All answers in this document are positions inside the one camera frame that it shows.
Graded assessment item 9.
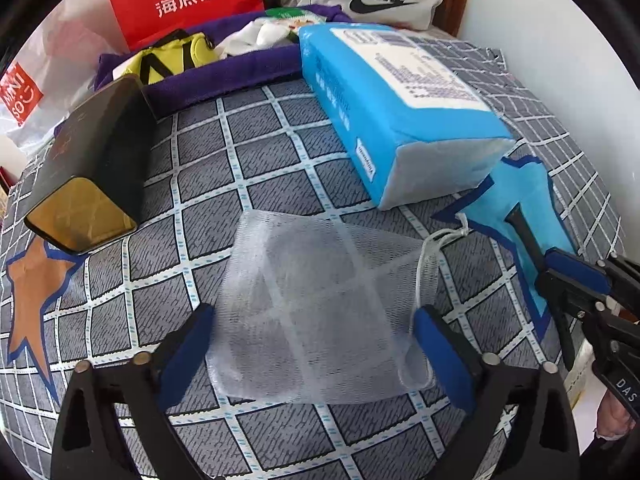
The yellow and black pouch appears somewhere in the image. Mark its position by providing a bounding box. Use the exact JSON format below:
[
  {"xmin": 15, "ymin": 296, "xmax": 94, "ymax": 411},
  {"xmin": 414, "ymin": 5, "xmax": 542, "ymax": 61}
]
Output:
[{"xmin": 112, "ymin": 31, "xmax": 216, "ymax": 86}]

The person's right hand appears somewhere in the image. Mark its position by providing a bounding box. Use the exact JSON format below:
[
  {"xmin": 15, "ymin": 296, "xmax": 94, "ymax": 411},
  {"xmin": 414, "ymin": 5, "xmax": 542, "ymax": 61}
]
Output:
[{"xmin": 595, "ymin": 392, "xmax": 636, "ymax": 441}]

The black box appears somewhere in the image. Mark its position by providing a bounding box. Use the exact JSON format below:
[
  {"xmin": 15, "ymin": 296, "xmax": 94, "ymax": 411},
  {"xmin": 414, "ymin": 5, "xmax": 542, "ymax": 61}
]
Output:
[{"xmin": 24, "ymin": 74, "xmax": 160, "ymax": 253}]

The purple fluffy cloth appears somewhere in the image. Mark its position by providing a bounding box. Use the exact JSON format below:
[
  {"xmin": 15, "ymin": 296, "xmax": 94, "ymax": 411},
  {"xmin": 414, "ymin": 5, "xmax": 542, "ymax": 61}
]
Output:
[{"xmin": 54, "ymin": 4, "xmax": 351, "ymax": 136}]

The white plastic bag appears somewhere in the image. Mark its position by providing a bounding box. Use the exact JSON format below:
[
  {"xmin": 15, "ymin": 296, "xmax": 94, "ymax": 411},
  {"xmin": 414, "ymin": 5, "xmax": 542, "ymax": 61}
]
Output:
[{"xmin": 0, "ymin": 0, "xmax": 126, "ymax": 153}]

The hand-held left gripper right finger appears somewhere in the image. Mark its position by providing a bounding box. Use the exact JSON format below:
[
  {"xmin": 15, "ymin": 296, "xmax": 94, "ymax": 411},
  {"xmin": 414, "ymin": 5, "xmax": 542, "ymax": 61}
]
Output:
[{"xmin": 412, "ymin": 304, "xmax": 583, "ymax": 480}]

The red paper bag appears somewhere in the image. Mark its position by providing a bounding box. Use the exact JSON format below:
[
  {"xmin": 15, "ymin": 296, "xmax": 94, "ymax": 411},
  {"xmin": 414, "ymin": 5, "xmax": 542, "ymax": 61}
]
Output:
[{"xmin": 101, "ymin": 0, "xmax": 266, "ymax": 53}]

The blue tissue package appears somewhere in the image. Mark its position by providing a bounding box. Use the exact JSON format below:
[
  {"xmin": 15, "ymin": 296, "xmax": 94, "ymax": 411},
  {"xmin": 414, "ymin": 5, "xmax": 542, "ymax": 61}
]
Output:
[{"xmin": 298, "ymin": 24, "xmax": 516, "ymax": 211}]

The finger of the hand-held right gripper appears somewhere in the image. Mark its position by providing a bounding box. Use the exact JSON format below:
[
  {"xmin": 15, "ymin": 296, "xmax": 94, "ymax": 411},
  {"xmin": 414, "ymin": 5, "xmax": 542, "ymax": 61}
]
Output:
[
  {"xmin": 535, "ymin": 270, "xmax": 601, "ymax": 373},
  {"xmin": 504, "ymin": 204, "xmax": 613, "ymax": 298}
]

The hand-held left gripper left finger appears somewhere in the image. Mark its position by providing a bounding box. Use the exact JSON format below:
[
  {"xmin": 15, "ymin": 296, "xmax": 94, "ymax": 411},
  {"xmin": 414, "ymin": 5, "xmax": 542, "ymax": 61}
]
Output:
[{"xmin": 50, "ymin": 302, "xmax": 216, "ymax": 480}]

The green white snack packet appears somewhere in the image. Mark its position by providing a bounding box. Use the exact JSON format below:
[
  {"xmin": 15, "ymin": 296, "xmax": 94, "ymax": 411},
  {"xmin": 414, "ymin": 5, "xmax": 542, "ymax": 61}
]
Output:
[{"xmin": 217, "ymin": 17, "xmax": 301, "ymax": 57}]

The green tissue pack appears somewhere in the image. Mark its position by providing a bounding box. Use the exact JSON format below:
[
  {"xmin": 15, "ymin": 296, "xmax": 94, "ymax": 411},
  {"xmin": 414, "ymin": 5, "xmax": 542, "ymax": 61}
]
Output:
[{"xmin": 265, "ymin": 6, "xmax": 326, "ymax": 26}]

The white mesh bag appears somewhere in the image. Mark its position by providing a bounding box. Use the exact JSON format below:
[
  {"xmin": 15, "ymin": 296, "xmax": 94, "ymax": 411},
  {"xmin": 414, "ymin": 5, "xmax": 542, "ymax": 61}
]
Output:
[{"xmin": 207, "ymin": 210, "xmax": 471, "ymax": 406}]

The grey plaid bedsheet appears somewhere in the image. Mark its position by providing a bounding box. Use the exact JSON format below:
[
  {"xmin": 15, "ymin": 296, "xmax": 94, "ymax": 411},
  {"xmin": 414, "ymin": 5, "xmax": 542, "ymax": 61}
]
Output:
[{"xmin": 0, "ymin": 25, "xmax": 626, "ymax": 480}]

